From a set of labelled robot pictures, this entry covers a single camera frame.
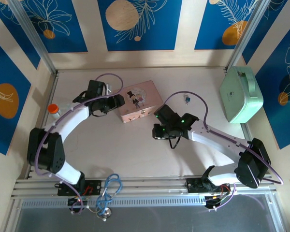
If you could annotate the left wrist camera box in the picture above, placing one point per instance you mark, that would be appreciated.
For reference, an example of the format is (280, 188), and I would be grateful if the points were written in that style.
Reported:
(95, 87)

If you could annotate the small blue padlock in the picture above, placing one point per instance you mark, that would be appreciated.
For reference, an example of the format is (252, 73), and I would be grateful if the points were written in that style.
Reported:
(187, 99)

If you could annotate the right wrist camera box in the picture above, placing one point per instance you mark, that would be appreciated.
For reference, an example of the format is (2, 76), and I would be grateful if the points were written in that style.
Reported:
(166, 114)

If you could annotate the mint green carry case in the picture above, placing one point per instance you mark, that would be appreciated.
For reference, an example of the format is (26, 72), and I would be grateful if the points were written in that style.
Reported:
(239, 96)

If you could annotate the aluminium frame rail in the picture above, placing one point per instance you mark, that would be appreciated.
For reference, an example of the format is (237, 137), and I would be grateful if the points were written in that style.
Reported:
(147, 186)

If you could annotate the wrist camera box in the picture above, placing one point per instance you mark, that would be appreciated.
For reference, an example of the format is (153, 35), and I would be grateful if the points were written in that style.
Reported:
(166, 114)
(95, 87)

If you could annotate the orange capped pill bottle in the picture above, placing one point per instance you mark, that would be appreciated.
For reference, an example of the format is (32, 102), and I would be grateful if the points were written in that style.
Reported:
(53, 108)

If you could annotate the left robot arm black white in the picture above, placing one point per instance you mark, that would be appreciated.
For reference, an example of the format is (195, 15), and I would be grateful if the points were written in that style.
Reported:
(48, 154)

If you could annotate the clear plastic packet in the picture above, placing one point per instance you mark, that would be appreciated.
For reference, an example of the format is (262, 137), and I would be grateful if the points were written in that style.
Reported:
(67, 106)

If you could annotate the pink wedding couple tin box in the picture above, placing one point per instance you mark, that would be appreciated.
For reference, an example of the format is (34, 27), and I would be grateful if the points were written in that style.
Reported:
(145, 91)

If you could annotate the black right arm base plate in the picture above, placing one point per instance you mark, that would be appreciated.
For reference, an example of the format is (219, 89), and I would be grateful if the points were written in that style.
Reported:
(194, 184)

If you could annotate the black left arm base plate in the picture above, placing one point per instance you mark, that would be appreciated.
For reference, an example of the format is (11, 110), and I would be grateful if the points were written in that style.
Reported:
(94, 187)

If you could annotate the aluminium frame post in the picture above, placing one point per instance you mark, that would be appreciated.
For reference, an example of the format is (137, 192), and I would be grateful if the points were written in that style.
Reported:
(31, 31)
(246, 31)

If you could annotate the blue stethoscope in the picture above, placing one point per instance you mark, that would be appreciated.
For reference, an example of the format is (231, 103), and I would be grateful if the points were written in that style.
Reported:
(116, 191)

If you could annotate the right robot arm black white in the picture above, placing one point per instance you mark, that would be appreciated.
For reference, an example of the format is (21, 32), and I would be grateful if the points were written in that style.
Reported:
(251, 166)

